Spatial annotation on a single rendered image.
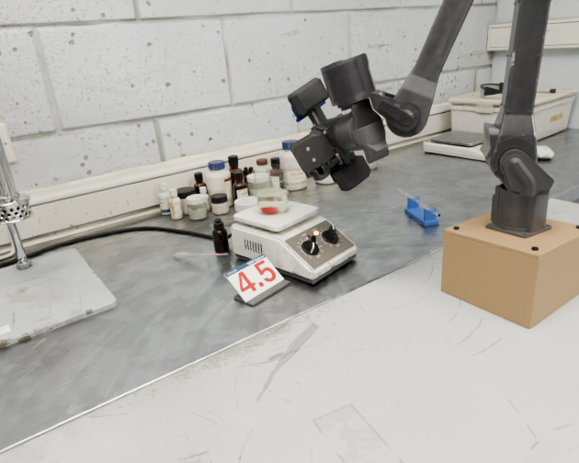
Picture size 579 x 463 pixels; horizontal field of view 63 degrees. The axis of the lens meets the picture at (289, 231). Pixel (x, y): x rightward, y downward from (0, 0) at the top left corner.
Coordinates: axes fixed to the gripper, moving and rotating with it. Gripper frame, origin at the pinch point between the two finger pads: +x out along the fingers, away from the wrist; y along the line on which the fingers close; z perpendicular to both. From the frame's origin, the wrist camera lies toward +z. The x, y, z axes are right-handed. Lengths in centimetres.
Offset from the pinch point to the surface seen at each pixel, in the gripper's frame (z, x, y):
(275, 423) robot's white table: 34.5, -31.2, 16.9
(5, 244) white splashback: 58, 40, -13
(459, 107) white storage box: -79, 60, 31
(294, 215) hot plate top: 10.6, 1.9, 9.3
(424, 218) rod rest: -13.7, 4.6, 27.5
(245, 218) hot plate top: 17.6, 5.6, 5.2
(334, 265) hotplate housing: 11.4, -5.1, 18.6
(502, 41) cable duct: -118, 70, 23
